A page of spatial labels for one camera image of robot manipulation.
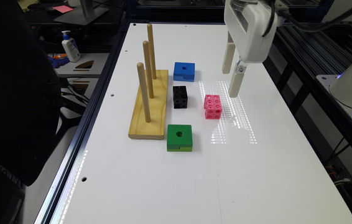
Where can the pink sticky note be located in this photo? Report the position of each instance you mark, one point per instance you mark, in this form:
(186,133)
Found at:
(63,8)

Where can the blue square block with hole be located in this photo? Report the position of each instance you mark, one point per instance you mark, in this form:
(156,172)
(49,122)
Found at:
(184,72)

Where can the green square block with hole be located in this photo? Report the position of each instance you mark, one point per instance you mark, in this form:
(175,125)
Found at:
(179,138)

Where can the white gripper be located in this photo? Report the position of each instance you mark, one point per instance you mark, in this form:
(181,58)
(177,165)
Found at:
(251,29)

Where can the white lotion pump bottle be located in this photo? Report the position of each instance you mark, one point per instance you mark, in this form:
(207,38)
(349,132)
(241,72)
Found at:
(70,47)

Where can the black office chair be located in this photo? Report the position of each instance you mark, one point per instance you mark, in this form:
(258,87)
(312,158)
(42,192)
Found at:
(31,123)

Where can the middle wooden peg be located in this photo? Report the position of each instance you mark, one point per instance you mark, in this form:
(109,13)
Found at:
(148,69)

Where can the black linking cube block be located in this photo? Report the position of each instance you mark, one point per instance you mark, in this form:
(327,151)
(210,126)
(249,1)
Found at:
(180,98)

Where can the wooden peg board base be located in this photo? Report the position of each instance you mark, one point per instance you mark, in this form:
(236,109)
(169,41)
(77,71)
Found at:
(139,128)

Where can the front wooden peg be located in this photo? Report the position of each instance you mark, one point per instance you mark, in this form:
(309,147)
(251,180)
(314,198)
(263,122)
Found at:
(144,93)

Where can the grey monitor stand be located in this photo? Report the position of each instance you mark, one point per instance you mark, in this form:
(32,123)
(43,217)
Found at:
(82,15)

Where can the wooden peg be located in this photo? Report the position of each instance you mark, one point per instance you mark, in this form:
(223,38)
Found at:
(148,69)
(151,49)
(144,93)

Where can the blue tool on side table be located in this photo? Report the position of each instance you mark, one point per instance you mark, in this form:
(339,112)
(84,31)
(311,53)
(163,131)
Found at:
(59,60)

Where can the pink linking cube block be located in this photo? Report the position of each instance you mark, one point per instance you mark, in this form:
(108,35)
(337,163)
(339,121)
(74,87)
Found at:
(213,107)

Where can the rear wooden peg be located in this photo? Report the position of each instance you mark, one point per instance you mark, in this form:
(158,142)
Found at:
(151,49)

